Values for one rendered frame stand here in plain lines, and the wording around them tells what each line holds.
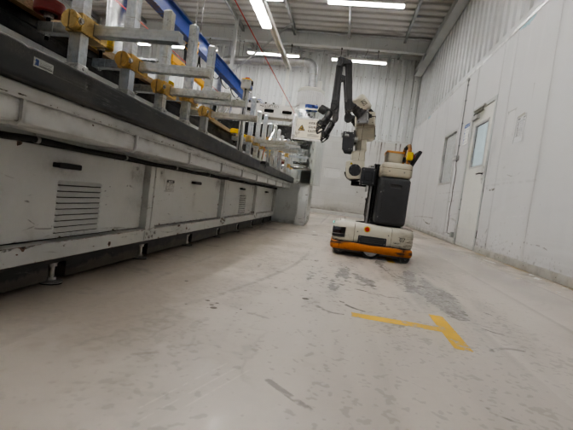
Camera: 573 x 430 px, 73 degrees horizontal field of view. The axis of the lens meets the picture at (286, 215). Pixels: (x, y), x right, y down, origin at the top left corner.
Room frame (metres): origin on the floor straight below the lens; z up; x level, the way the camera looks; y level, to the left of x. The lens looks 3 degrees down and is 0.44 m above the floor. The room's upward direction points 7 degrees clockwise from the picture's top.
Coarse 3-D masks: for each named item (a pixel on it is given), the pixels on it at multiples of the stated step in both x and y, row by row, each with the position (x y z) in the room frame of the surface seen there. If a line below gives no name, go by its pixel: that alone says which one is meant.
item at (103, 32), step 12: (48, 24) 1.14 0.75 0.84; (60, 24) 1.13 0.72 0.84; (48, 36) 1.15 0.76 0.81; (60, 36) 1.16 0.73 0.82; (96, 36) 1.12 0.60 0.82; (108, 36) 1.11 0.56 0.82; (120, 36) 1.11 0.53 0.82; (132, 36) 1.10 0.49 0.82; (144, 36) 1.10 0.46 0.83; (156, 36) 1.09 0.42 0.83; (168, 36) 1.09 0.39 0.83; (180, 36) 1.09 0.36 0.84
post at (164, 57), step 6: (168, 12) 1.58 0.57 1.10; (168, 18) 1.58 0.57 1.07; (174, 18) 1.60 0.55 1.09; (168, 24) 1.57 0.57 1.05; (174, 24) 1.60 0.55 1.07; (168, 30) 1.57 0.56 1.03; (162, 48) 1.58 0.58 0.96; (168, 48) 1.58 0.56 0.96; (162, 54) 1.58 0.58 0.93; (168, 54) 1.58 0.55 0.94; (162, 60) 1.58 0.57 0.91; (168, 60) 1.59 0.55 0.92; (162, 78) 1.57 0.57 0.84; (168, 78) 1.60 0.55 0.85; (156, 96) 1.58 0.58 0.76; (162, 96) 1.57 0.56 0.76; (156, 102) 1.58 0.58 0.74; (162, 102) 1.58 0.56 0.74
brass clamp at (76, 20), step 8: (64, 16) 1.05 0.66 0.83; (72, 16) 1.05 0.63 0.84; (80, 16) 1.07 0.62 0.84; (64, 24) 1.05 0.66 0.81; (72, 24) 1.05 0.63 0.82; (80, 24) 1.06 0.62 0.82; (88, 24) 1.09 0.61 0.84; (96, 24) 1.13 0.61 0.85; (88, 32) 1.10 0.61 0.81; (96, 40) 1.13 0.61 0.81; (104, 40) 1.17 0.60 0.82
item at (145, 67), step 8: (96, 64) 1.39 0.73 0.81; (104, 64) 1.38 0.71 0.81; (112, 64) 1.38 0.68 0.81; (144, 64) 1.36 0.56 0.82; (152, 64) 1.36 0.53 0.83; (160, 64) 1.36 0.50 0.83; (168, 64) 1.35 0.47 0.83; (144, 72) 1.38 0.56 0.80; (152, 72) 1.37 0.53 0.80; (160, 72) 1.36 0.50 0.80; (168, 72) 1.35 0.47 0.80; (176, 72) 1.35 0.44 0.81; (184, 72) 1.34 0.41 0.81; (192, 72) 1.34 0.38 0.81; (200, 72) 1.34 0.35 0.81; (208, 72) 1.33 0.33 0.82
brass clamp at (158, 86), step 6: (156, 78) 1.55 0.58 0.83; (150, 84) 1.56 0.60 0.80; (156, 84) 1.55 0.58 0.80; (162, 84) 1.55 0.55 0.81; (168, 84) 1.59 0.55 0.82; (156, 90) 1.55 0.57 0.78; (162, 90) 1.56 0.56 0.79; (168, 90) 1.60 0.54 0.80; (168, 96) 1.62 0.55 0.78; (174, 96) 1.66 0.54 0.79
